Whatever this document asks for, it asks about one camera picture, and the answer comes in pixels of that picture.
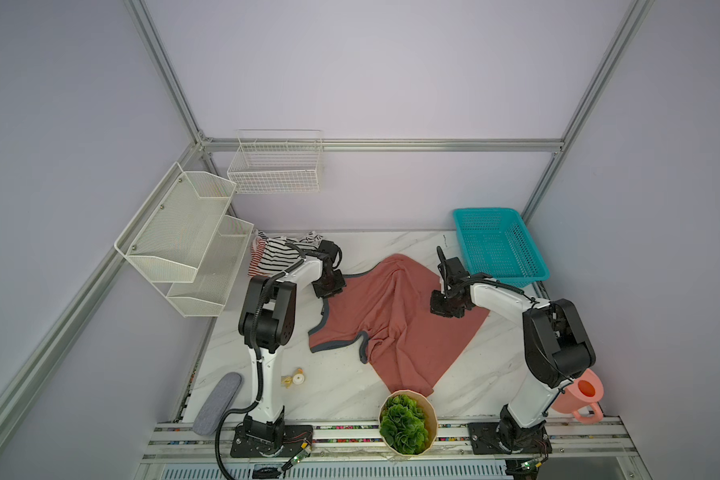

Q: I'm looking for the white wire wall basket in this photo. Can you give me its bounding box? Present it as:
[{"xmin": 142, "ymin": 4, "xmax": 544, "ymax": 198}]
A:
[{"xmin": 227, "ymin": 129, "xmax": 324, "ymax": 194}]

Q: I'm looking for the aluminium front rail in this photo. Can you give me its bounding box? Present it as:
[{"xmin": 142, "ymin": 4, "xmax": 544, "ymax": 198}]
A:
[{"xmin": 141, "ymin": 416, "xmax": 638, "ymax": 464}]

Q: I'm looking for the teal plastic basket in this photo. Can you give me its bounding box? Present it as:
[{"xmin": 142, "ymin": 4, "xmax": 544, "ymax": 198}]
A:
[{"xmin": 452, "ymin": 208, "xmax": 550, "ymax": 289}]

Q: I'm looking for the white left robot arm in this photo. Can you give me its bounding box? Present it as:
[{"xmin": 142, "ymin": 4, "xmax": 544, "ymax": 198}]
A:
[{"xmin": 214, "ymin": 240, "xmax": 346, "ymax": 479}]

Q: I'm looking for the red white striped tank top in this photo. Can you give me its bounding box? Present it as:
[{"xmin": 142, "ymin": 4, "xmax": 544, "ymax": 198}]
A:
[{"xmin": 247, "ymin": 236, "xmax": 269, "ymax": 277}]

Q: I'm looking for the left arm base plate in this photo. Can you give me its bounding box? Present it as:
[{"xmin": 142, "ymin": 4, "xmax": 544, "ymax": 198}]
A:
[{"xmin": 229, "ymin": 418, "xmax": 314, "ymax": 458}]

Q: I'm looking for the dark red tank top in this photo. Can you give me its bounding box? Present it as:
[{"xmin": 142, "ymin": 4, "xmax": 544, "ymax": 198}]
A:
[{"xmin": 309, "ymin": 254, "xmax": 490, "ymax": 397}]

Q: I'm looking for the pink watering can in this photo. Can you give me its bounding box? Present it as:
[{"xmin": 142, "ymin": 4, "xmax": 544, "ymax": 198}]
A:
[{"xmin": 552, "ymin": 369, "xmax": 605, "ymax": 425}]

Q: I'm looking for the small yellow white toy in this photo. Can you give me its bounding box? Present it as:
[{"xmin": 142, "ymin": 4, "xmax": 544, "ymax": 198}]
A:
[{"xmin": 281, "ymin": 368, "xmax": 306, "ymax": 388}]

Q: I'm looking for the green plant in pot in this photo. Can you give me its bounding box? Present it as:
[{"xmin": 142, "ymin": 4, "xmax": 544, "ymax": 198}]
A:
[{"xmin": 379, "ymin": 390, "xmax": 438, "ymax": 456}]

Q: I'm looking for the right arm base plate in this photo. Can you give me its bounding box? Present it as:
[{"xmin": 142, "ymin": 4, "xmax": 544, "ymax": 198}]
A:
[{"xmin": 467, "ymin": 420, "xmax": 552, "ymax": 455}]

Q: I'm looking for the black white striped tank top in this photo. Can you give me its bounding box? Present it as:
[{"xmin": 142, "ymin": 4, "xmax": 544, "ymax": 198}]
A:
[{"xmin": 255, "ymin": 230, "xmax": 324, "ymax": 277}]

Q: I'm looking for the white mesh lower shelf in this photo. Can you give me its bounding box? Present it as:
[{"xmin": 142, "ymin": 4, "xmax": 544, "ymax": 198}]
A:
[{"xmin": 166, "ymin": 215, "xmax": 254, "ymax": 318}]

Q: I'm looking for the grey oval pad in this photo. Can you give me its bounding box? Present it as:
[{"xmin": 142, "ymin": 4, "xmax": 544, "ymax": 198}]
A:
[{"xmin": 192, "ymin": 372, "xmax": 243, "ymax": 437}]

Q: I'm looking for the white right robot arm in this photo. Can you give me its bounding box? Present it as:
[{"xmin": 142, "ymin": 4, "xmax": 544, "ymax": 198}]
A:
[{"xmin": 430, "ymin": 247, "xmax": 596, "ymax": 454}]

